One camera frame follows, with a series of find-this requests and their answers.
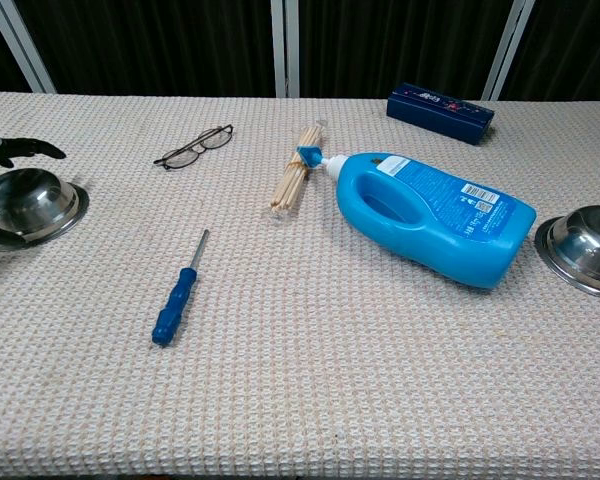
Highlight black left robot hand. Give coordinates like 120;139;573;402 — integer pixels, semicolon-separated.
0;130;67;169

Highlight shiny metal bowl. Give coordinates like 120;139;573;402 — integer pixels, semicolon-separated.
0;167;91;252
533;204;600;302

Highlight black thin-rimmed eyeglasses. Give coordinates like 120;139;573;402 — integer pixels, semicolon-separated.
153;124;235;171

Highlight dark pleated curtain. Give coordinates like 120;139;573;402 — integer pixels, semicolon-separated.
0;0;600;101

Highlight bundle of wooden sticks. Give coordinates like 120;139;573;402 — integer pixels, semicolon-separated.
269;124;326;217

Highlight beige waffle-weave tablecloth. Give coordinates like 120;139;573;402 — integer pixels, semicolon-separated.
0;91;600;480

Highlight blue detergent bottle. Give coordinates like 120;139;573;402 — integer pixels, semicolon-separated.
296;143;538;290

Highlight dark blue rectangular box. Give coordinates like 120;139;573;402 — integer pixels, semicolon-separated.
386;82;496;147

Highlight white metal frame post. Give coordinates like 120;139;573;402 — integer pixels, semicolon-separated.
0;0;58;95
481;0;537;101
270;0;301;99

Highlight blue handled screwdriver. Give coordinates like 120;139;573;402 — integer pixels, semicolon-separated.
151;229;211;347

